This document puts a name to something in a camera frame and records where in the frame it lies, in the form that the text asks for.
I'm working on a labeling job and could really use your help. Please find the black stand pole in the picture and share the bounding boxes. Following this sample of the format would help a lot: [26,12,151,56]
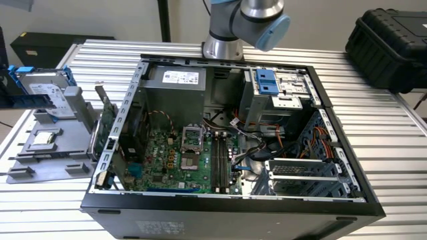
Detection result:
[156,0,172,43]

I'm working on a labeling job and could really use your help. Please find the silver drive cage blue latch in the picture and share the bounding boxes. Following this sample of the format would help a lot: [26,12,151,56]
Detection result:
[238,66,318,132]

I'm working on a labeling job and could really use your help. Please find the black RAM slot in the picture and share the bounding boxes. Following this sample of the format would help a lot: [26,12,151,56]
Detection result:
[210,132,216,194]
[222,132,231,194]
[218,132,226,194]
[214,132,220,194]

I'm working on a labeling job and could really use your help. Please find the green motherboard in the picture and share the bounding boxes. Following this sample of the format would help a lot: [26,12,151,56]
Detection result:
[124,123,244,195]

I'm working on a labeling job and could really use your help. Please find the hard disk blue carrier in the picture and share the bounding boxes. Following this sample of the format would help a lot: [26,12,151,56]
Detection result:
[5,64,80,120]

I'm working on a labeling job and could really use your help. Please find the black hard carrying case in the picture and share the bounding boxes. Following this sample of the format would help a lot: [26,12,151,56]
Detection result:
[344,8,427,95]

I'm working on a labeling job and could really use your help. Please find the black open PC case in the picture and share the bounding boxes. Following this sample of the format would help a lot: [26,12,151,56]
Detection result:
[79,53,388,240]

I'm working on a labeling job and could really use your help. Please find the perforated silver disk bay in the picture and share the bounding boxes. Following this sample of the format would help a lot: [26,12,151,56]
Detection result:
[250,157,347,201]

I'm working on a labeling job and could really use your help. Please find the metal socket cover frame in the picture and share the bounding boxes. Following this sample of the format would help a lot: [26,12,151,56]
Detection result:
[182,124,206,155]

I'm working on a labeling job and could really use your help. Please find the grey power supply unit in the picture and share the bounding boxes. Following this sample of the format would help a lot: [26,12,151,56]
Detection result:
[138,65,208,128]

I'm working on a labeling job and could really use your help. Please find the green graphics card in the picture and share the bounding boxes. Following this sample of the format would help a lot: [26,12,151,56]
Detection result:
[87,79,120,162]

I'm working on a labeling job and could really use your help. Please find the blue expansion slot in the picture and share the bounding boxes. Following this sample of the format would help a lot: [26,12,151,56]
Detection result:
[146,186,202,194]

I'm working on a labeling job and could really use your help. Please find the silver CPU chip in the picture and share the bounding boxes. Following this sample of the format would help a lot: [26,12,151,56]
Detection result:
[32,131,56,146]

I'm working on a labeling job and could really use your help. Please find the grey parts rack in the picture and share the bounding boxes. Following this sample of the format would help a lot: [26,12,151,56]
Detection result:
[5,86,103,186]

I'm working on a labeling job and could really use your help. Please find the orange drive power wires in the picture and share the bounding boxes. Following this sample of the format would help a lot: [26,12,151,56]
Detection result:
[251,121,287,150]

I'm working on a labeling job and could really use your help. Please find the dark RAM stick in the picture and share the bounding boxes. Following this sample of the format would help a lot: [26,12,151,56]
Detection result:
[7,94,59,109]
[15,150,87,161]

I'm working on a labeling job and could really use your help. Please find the black cabinet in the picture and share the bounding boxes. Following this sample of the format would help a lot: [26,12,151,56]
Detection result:
[9,31,116,70]

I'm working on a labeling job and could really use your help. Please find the CPU socket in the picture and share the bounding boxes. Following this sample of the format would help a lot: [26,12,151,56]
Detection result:
[179,152,203,173]

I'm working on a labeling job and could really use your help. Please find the black case fan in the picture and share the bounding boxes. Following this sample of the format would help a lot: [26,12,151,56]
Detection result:
[118,98,151,162]

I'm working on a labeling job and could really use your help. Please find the orange wires black plug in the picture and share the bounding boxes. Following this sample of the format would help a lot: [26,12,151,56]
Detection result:
[298,126,336,161]

